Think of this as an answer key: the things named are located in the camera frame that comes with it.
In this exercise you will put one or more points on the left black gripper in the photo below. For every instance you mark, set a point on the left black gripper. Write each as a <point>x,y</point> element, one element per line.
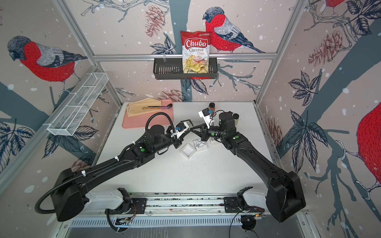
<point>178,142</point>

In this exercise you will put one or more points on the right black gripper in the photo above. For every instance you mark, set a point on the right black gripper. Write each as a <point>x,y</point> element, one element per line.
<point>204,133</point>

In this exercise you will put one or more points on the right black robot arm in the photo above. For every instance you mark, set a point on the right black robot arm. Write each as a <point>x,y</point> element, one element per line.
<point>285,195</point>

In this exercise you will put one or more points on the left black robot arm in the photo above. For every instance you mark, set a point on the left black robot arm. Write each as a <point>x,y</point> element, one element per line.
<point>68,196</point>

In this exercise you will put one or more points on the orange spice jar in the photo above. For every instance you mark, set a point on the orange spice jar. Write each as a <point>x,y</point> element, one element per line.
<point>211,106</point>

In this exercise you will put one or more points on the iridescent black spoon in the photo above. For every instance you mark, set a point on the iridescent black spoon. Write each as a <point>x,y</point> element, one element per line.
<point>157,107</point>

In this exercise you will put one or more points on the pale spice jar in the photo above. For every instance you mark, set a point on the pale spice jar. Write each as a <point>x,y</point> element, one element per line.
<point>236,118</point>

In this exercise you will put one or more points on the pink tray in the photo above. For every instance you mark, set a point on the pink tray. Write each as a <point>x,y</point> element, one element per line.
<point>140,121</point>

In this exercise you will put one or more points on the beige cloth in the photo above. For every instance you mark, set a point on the beige cloth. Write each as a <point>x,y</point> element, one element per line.
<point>135,108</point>

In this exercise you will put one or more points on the Chuba cassava chips bag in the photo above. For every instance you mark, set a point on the Chuba cassava chips bag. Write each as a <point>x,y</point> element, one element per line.
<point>195,53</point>

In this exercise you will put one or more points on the white mesh shelf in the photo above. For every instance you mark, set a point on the white mesh shelf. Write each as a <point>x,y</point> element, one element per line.
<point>80,102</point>

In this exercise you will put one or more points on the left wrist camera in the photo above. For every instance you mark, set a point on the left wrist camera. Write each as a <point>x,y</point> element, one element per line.
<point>179,130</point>

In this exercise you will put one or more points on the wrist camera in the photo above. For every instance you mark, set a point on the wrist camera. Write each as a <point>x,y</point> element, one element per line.
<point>179,130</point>
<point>207,115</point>

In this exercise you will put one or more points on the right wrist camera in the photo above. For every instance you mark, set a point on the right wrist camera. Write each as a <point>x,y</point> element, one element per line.
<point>207,115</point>

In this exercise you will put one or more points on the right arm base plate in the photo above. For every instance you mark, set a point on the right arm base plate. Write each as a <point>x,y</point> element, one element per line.
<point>232,204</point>

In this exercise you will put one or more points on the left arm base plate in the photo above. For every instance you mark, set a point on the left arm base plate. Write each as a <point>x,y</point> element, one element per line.
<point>135,206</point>

